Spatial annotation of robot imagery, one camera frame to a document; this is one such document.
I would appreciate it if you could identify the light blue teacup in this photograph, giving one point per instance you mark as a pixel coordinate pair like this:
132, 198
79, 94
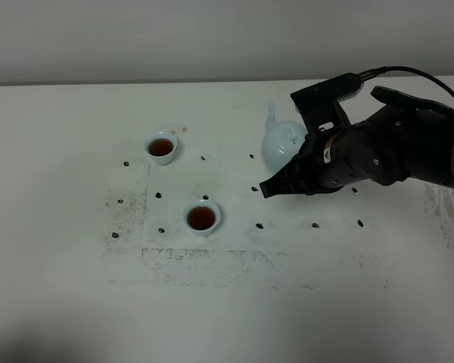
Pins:
161, 147
201, 217

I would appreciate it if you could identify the far light blue teacup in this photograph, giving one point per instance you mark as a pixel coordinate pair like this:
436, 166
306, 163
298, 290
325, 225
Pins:
161, 147

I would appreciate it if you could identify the light blue porcelain teapot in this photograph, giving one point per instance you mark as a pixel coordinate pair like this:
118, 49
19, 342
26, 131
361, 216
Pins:
281, 141

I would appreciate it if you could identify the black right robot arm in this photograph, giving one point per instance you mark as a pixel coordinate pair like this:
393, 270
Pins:
408, 137

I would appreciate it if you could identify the near light blue teacup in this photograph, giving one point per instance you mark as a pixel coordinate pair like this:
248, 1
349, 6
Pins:
201, 217

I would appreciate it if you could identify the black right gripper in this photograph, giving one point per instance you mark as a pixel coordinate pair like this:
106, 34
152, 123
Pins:
321, 166

